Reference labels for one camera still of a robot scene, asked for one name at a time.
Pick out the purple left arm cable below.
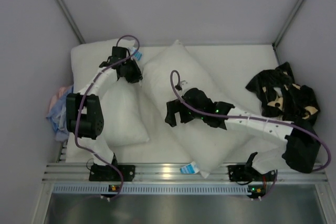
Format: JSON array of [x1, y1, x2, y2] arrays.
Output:
[[75, 34, 141, 201]]

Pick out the aluminium frame post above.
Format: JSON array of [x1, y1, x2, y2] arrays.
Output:
[[272, 0, 305, 51], [55, 0, 86, 44]]

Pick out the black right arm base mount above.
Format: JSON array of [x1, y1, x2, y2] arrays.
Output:
[[227, 165, 276, 185]]

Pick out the pink and blue cloths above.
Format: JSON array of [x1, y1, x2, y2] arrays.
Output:
[[46, 86, 74, 142]]

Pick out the bare white pillow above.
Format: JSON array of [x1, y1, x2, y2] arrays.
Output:
[[71, 39, 150, 152]]

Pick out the aluminium mounting rail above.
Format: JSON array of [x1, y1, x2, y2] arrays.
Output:
[[43, 142, 329, 183]]

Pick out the right aluminium frame post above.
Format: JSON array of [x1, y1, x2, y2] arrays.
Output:
[[272, 0, 305, 51]]

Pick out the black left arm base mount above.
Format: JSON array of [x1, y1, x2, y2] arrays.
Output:
[[89, 163, 135, 182]]

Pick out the blue white pillow tag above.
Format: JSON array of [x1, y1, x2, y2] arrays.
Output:
[[129, 47, 143, 61], [180, 162, 200, 174]]

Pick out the white slotted cable duct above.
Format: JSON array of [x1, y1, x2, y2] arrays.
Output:
[[52, 183, 251, 195]]

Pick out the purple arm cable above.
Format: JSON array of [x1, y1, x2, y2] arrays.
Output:
[[170, 70, 331, 201], [75, 34, 141, 201]]

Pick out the left aluminium frame post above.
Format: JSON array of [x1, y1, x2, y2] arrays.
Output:
[[55, 0, 86, 44]]

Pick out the blue white inner pillow tag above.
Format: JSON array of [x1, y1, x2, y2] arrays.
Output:
[[180, 162, 200, 174]]

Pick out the black floral pillowcase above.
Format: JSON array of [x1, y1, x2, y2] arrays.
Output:
[[245, 62, 320, 125]]

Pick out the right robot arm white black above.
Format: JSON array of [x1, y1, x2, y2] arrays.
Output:
[[165, 88, 321, 174]]

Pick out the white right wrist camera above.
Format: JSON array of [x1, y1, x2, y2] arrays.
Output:
[[174, 80, 188, 91]]

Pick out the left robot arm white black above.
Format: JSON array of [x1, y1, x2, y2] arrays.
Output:
[[66, 45, 142, 172]]

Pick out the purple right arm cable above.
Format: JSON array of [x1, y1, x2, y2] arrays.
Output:
[[170, 70, 331, 201]]

